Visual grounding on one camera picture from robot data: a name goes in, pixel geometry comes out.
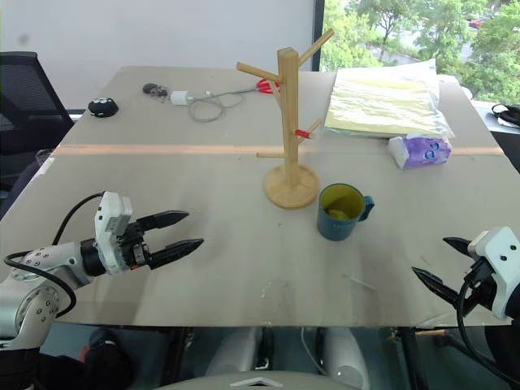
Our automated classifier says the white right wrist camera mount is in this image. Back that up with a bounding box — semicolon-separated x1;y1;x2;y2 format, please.
466;226;520;322

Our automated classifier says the white hanging cable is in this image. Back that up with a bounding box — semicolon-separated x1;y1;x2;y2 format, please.
300;326;327;375

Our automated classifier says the black round pouch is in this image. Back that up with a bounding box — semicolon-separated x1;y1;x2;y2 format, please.
87;96;120;120

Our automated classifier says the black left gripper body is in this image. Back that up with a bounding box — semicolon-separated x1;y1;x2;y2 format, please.
117;220;154;272

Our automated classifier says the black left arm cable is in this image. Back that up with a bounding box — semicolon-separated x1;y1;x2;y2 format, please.
3;192;105;323

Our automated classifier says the clear bag with yellow sheets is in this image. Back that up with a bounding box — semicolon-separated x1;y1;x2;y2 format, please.
323;57;457;141

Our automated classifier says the wooden mug tree stand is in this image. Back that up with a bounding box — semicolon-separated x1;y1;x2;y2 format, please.
236;27;336;210

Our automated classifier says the blue mug with yellow inside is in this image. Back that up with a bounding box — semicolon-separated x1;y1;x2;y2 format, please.
316;183;376;244

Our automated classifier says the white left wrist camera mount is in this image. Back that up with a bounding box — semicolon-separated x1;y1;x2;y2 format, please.
93;191;136;276

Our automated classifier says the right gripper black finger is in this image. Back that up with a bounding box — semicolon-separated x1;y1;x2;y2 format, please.
442;236;475;258
410;266;463;306

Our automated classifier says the grey rounded robot torso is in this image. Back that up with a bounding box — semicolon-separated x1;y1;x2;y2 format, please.
153;368;367;390

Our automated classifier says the white robot leg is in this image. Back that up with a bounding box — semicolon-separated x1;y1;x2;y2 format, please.
323;326;371;390

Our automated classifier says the black office chair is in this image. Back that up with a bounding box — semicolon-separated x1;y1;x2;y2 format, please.
0;51;76;193

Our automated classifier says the grey charging cable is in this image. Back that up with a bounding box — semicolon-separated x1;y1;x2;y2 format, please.
187;86;262;124

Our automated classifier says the dark window frame post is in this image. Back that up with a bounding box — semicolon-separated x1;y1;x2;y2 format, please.
311;0;327;72

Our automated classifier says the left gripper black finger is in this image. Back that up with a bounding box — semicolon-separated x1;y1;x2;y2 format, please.
147;238;206;271
136;210;190;234

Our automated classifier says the black item on side desk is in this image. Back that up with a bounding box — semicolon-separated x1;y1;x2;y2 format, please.
490;102;520;129

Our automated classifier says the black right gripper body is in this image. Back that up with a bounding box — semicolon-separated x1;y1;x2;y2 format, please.
460;259;499;314

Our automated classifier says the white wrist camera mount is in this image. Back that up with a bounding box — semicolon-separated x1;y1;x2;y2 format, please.
466;226;520;322
93;191;136;276

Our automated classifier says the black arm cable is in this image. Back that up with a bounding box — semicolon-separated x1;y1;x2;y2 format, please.
3;192;105;323
456;258;520;388

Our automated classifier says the black key bundle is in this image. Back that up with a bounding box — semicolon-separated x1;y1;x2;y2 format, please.
141;82;170;99

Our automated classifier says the purple tissue pack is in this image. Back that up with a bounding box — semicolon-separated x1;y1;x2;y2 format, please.
386;132;453;171

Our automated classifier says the orange tape strip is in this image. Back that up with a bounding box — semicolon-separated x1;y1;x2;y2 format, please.
51;144;505;158

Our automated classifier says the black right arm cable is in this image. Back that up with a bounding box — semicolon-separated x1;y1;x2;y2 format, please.
456;258;520;388

